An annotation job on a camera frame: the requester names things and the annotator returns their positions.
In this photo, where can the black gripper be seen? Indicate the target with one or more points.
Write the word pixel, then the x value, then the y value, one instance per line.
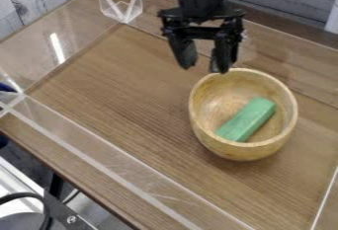
pixel 203 19

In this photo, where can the light brown wooden bowl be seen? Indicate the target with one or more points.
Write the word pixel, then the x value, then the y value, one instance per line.
pixel 218 96

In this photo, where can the green rectangular block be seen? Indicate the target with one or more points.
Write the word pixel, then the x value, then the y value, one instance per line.
pixel 247 120

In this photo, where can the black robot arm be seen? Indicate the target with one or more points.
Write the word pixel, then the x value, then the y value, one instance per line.
pixel 203 19

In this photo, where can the blue object at left edge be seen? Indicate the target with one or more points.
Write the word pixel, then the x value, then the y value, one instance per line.
pixel 6 88

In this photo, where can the black table leg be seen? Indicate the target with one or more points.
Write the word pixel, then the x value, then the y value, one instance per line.
pixel 56 186

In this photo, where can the black metal bracket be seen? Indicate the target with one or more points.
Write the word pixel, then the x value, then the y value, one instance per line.
pixel 64 218

